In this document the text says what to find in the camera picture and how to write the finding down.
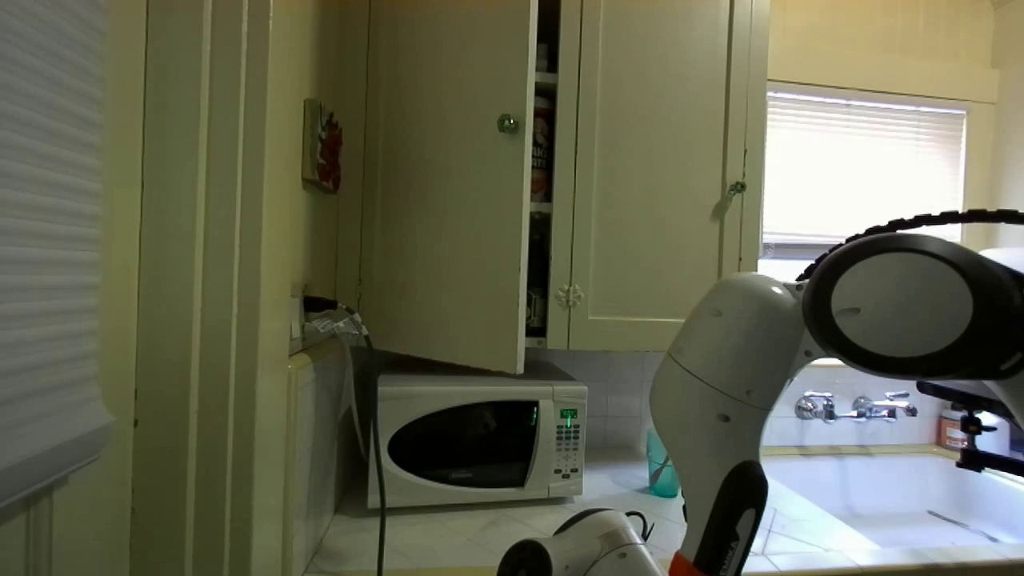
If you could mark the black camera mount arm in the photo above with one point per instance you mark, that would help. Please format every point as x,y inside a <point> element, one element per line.
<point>977,428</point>

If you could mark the red wall picture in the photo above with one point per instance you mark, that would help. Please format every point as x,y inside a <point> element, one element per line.
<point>325,150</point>

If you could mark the white window blind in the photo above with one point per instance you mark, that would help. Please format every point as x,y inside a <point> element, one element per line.
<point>866,172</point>

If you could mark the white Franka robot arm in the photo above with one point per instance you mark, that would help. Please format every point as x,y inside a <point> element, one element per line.
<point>724,363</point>

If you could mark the chrome wall faucet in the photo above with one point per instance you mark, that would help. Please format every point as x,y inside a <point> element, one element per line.
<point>852,409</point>

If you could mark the closed cream cabinet door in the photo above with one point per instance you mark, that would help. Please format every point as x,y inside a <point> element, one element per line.
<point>651,172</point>

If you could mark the cream panelled room door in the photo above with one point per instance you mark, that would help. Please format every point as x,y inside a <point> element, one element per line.
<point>66,533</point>

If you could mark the small red white container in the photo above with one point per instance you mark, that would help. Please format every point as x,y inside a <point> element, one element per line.
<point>952,430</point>

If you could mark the white door blind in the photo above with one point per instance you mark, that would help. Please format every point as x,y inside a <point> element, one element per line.
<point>49,236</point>

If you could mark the open cream cabinet door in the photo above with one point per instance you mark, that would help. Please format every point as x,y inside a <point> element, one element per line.
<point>449,213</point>

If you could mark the stacked pantry goods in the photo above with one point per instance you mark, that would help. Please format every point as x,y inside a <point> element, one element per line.
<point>542,138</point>

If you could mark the cream wall cabinet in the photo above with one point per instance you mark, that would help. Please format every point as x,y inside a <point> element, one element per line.
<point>659,160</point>

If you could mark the white kitchen sink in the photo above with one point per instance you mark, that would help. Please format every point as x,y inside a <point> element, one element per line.
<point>885,501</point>

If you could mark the white microwave oven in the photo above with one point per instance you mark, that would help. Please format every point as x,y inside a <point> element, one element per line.
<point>469,444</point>

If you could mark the teal plastic cup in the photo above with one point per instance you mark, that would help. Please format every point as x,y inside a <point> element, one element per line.
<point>659,476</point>

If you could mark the crumpled grey plastic bag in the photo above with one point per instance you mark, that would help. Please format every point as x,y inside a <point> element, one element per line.
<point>329,326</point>

